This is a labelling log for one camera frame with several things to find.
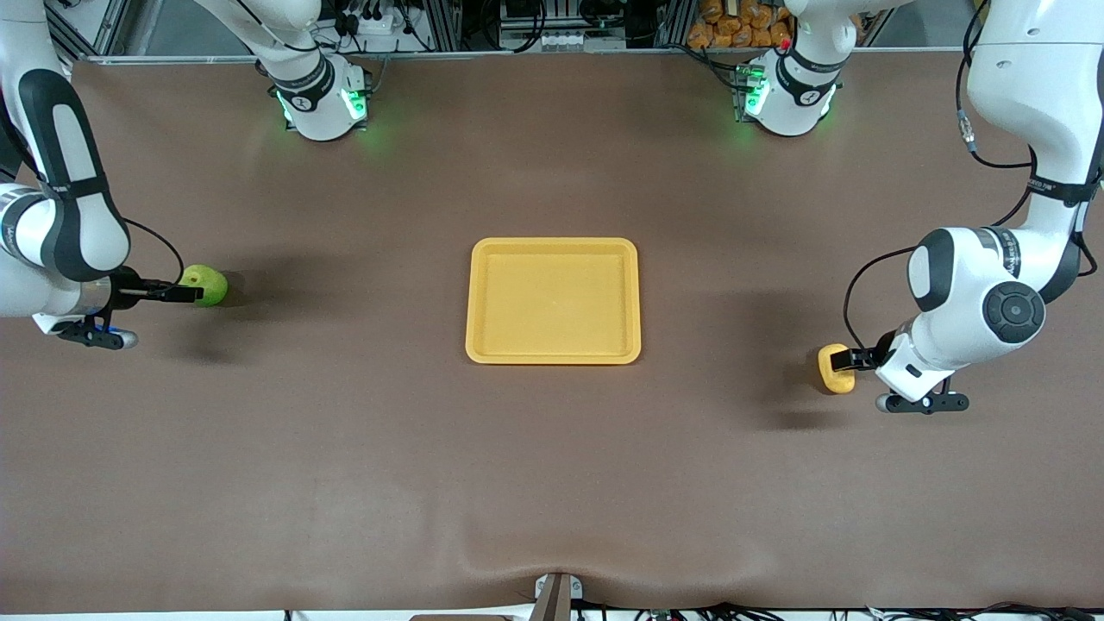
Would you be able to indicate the grey metal camera bracket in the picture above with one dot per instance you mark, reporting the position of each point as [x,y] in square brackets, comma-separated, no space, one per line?
[552,599]

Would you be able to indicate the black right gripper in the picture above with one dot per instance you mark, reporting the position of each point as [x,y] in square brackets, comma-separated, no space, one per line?
[127,285]

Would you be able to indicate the white power strip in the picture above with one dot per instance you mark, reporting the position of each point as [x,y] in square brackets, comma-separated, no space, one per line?
[379,30]

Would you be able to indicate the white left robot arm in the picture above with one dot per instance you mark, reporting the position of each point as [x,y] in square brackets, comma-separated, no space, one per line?
[957,285]

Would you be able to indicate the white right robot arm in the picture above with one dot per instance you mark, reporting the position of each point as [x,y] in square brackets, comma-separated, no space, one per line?
[310,112]

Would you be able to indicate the grey base connector panel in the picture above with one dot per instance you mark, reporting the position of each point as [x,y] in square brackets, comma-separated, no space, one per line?
[746,95]
[360,95]

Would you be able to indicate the yellow plastic tray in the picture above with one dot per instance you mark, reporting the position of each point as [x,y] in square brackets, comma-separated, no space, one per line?
[552,302]

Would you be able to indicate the pile of orange packs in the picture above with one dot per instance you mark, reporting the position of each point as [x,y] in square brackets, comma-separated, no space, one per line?
[716,34]

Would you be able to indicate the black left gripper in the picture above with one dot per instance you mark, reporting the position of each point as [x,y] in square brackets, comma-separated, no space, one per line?
[879,354]

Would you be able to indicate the green apple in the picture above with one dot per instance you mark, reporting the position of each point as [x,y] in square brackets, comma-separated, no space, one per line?
[214,289]

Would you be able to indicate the aluminium frame profile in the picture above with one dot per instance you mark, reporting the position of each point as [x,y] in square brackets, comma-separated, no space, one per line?
[435,26]
[673,26]
[108,30]

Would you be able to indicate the brown table mat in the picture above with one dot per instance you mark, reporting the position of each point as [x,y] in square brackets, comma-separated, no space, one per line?
[345,474]

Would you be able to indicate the yellow potato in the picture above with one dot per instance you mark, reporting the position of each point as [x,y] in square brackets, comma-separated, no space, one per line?
[830,375]

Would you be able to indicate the grey electronics box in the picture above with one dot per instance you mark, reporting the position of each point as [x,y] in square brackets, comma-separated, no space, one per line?
[561,39]

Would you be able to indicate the silver table edge rail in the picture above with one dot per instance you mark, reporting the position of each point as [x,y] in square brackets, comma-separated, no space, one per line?
[561,53]

